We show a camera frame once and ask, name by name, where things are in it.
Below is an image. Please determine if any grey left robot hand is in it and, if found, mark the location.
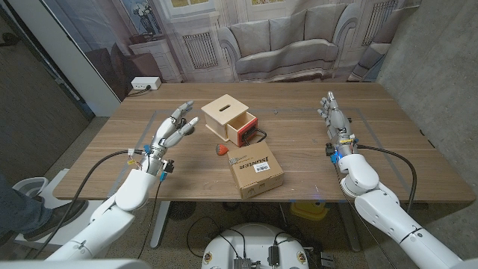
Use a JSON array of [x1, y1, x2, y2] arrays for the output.
[[149, 99, 201, 158]]

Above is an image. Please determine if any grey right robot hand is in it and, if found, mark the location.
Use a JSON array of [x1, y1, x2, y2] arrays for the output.
[[317, 90, 356, 152]]

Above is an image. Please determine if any brown cardboard package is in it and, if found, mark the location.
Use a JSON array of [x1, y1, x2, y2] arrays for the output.
[[226, 140, 285, 200]]

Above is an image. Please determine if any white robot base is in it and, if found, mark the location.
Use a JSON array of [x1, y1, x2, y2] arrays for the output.
[[201, 223, 310, 269]]

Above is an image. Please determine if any wooden drawer red front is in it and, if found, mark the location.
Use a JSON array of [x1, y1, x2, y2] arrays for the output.
[[226, 111, 268, 147]]

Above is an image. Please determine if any wooden box with slot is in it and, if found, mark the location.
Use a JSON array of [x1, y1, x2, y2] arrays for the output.
[[201, 93, 250, 143]]

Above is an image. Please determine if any white power strip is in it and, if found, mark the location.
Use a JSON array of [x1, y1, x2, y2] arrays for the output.
[[130, 76, 162, 91]]

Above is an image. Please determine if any yellow object under table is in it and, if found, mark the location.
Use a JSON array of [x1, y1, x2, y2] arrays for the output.
[[290, 201, 329, 221]]

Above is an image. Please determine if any printed living room backdrop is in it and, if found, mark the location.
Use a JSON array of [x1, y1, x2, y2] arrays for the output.
[[40, 0, 423, 102]]

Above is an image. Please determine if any grey table leg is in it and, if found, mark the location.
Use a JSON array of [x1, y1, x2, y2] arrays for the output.
[[338, 202, 362, 253]]

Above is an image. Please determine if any grey box on floor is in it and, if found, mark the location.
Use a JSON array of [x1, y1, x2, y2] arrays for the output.
[[320, 252, 336, 269]]

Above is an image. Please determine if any black module on base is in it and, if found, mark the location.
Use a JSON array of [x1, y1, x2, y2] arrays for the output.
[[267, 244, 280, 267]]

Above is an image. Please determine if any white robot torso edge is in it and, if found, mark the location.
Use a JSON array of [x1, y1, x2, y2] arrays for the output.
[[0, 259, 152, 269]]

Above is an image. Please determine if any person in jeans dark shoe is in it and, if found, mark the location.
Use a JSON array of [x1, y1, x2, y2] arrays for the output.
[[0, 171, 90, 247]]

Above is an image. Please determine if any black power strip cable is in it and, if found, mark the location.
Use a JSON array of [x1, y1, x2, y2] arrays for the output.
[[125, 86, 152, 98]]

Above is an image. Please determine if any thin black left wrist cable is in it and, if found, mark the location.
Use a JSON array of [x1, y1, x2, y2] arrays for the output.
[[137, 179, 164, 259]]

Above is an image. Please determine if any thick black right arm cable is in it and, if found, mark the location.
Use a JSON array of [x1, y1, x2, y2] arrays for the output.
[[354, 143, 418, 214]]

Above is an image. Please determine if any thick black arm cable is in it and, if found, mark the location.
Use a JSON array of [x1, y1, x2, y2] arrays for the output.
[[31, 149, 146, 259], [354, 143, 418, 214]]

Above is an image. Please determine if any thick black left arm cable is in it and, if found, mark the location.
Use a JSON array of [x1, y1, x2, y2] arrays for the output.
[[31, 149, 146, 259]]

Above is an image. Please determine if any black floor cable loop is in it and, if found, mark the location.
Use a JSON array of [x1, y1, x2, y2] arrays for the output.
[[185, 215, 247, 259]]

